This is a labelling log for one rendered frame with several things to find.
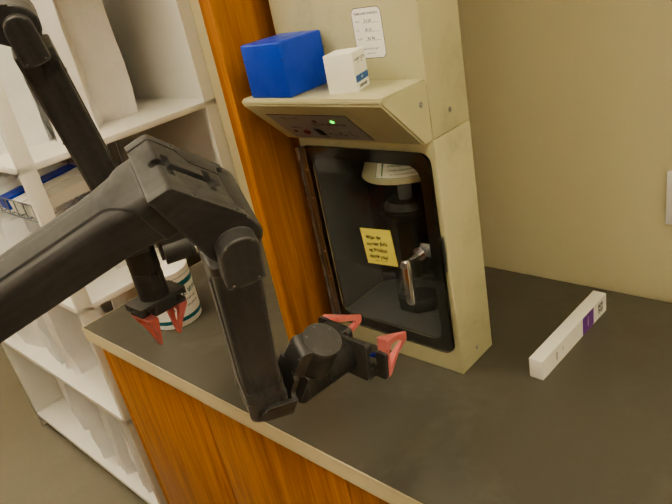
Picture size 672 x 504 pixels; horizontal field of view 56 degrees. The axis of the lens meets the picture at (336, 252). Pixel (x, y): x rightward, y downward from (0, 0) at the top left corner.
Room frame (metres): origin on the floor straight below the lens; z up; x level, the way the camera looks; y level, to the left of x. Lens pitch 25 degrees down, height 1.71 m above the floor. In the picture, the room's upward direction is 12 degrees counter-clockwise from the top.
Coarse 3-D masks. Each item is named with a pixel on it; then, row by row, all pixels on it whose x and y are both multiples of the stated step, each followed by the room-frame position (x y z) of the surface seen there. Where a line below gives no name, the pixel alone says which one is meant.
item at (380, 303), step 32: (320, 160) 1.16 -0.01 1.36; (352, 160) 1.10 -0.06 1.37; (384, 160) 1.05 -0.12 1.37; (416, 160) 1.00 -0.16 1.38; (320, 192) 1.18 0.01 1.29; (352, 192) 1.11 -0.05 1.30; (384, 192) 1.06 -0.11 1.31; (416, 192) 1.00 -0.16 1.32; (352, 224) 1.13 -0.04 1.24; (384, 224) 1.07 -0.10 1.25; (416, 224) 1.01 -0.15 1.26; (352, 256) 1.14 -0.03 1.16; (352, 288) 1.15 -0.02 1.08; (384, 288) 1.09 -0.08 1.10; (416, 288) 1.03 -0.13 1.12; (384, 320) 1.10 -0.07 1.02; (416, 320) 1.04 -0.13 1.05; (448, 320) 0.98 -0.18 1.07; (448, 352) 0.99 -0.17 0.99
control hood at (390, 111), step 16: (384, 80) 1.04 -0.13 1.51; (400, 80) 1.01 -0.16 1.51; (416, 80) 0.98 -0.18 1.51; (304, 96) 1.04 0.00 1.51; (320, 96) 1.02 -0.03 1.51; (336, 96) 0.99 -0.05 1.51; (352, 96) 0.96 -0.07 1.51; (368, 96) 0.94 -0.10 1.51; (384, 96) 0.92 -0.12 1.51; (400, 96) 0.94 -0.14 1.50; (416, 96) 0.96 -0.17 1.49; (256, 112) 1.14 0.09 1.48; (272, 112) 1.11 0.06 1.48; (288, 112) 1.08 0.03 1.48; (304, 112) 1.05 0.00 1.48; (320, 112) 1.02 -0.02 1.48; (336, 112) 0.99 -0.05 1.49; (352, 112) 0.97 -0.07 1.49; (368, 112) 0.94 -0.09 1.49; (384, 112) 0.92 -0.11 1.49; (400, 112) 0.93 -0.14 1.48; (416, 112) 0.96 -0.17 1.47; (368, 128) 1.00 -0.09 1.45; (384, 128) 0.97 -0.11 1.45; (400, 128) 0.95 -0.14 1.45; (416, 128) 0.95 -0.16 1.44; (416, 144) 0.98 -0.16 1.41
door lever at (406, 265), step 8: (416, 248) 1.01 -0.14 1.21; (416, 256) 1.00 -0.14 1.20; (424, 256) 1.00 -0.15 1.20; (400, 264) 0.98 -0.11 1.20; (408, 264) 0.98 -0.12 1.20; (408, 272) 0.97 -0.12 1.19; (408, 280) 0.97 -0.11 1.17; (408, 288) 0.98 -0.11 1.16; (408, 296) 0.98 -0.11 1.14; (416, 296) 0.98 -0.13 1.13
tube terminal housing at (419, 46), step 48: (288, 0) 1.18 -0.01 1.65; (336, 0) 1.10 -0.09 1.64; (384, 0) 1.02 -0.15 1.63; (432, 0) 1.01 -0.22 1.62; (336, 48) 1.11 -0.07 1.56; (432, 48) 1.00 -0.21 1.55; (432, 96) 0.99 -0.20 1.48; (336, 144) 1.14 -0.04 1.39; (384, 144) 1.06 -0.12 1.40; (432, 144) 0.98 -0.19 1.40; (480, 240) 1.05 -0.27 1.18; (480, 288) 1.04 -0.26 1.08; (480, 336) 1.03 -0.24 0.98
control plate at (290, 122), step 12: (276, 120) 1.13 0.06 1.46; (288, 120) 1.11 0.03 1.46; (300, 120) 1.09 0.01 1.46; (324, 120) 1.04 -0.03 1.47; (336, 120) 1.02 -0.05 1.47; (348, 120) 1.00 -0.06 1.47; (300, 132) 1.14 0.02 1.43; (312, 132) 1.12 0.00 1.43; (324, 132) 1.09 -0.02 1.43; (336, 132) 1.07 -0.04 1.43; (348, 132) 1.04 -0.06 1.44; (360, 132) 1.02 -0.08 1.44
